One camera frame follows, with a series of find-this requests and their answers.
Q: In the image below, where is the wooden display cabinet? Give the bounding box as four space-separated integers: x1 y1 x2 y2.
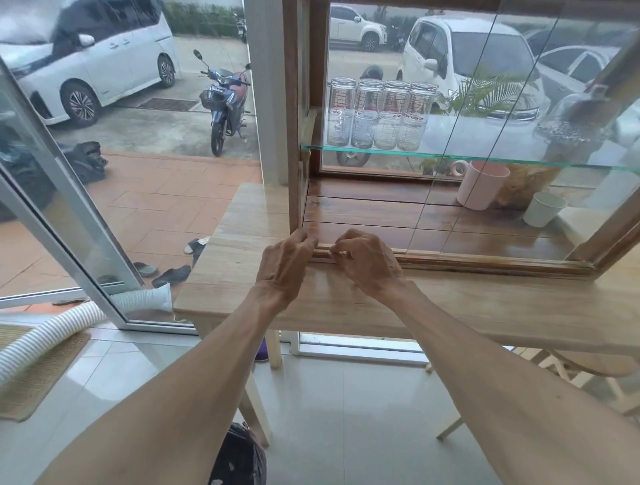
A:
282 0 640 278

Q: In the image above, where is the clear glass dome cover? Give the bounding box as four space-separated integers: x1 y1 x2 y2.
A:
532 85 622 151

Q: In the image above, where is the white van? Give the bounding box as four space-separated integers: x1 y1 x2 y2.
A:
0 0 180 127

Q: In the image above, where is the pink mug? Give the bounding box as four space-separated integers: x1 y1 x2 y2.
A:
452 160 511 211

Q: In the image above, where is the person's right forearm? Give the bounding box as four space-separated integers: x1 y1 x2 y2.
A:
392 282 640 485

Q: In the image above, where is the person's left forearm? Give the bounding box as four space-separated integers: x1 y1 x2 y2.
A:
34 287 292 485

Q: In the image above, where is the silver car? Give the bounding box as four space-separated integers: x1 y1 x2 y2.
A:
524 29 640 147

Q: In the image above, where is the black sandal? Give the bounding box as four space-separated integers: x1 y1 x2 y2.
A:
151 265 193 289

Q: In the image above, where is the white pickup car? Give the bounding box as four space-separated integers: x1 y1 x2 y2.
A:
330 4 389 53

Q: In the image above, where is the glass cabinet sliding door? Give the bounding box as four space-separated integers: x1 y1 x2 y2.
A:
404 0 640 261

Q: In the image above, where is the woven straw mat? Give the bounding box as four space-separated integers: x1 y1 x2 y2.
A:
0 324 92 423

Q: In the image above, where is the white hatchback car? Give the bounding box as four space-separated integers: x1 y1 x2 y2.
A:
402 14 552 121

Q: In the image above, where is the light wooden table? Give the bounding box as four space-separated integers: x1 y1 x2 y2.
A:
172 182 640 448

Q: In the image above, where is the light wooden chair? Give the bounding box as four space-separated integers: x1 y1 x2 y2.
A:
425 346 640 441

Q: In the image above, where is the white building pillar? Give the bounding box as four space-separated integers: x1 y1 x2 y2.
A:
243 0 292 189

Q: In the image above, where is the blue and red motorcycle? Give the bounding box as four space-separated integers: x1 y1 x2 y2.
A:
192 49 252 158

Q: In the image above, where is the clear printed drinking glass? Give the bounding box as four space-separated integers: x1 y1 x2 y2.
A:
374 80 412 151
397 81 439 153
327 77 357 149
351 79 385 150

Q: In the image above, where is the person's right hand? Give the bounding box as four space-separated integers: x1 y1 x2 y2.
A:
331 229 417 305

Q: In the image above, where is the white paper cup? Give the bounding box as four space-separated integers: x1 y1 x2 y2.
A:
522 191 568 229

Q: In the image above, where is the aluminium framed glass door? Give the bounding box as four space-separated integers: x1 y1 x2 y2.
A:
0 55 199 335

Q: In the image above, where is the person's left hand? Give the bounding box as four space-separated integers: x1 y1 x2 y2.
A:
252 227 320 313

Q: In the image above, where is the orange plastic bag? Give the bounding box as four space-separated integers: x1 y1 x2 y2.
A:
499 164 557 209

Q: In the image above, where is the white corrugated hose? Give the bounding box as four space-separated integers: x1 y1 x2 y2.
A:
0 289 174 388

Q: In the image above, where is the green palm plant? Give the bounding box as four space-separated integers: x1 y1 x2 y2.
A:
434 75 542 120

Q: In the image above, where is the glass cabinet shelf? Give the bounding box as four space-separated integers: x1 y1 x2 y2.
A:
300 144 640 176

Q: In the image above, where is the black garbage bag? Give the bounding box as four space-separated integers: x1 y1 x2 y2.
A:
59 141 110 185

